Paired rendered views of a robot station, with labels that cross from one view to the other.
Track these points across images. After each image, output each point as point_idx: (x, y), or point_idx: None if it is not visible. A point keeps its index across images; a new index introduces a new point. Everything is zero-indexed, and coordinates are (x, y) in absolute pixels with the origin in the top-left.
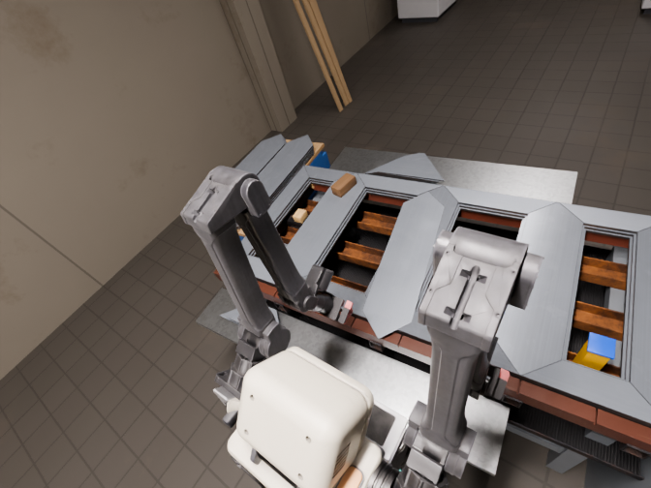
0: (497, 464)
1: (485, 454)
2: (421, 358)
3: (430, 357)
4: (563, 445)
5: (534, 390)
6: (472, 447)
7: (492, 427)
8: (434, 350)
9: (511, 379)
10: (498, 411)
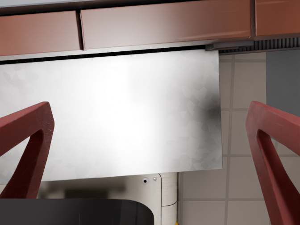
0: (222, 152)
1: (201, 147)
2: (5, 58)
3: (15, 53)
4: (288, 50)
5: (289, 10)
6: (178, 149)
7: (199, 99)
8: None
9: (231, 6)
10: (201, 66)
